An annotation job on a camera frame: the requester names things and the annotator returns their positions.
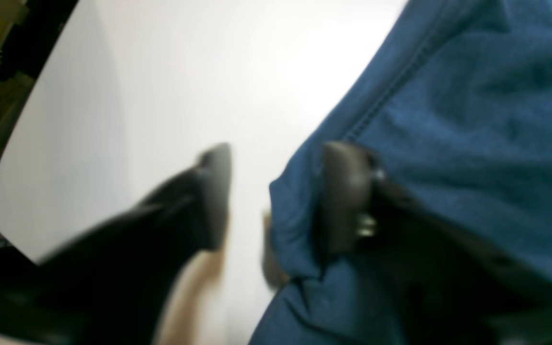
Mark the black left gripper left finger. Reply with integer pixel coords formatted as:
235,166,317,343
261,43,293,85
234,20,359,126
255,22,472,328
0,143,232,345

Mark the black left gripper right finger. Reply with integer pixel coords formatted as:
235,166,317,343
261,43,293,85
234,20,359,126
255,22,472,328
322,141,552,345

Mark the dark blue t-shirt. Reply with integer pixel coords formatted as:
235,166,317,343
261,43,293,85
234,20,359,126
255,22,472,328
250,0,552,345

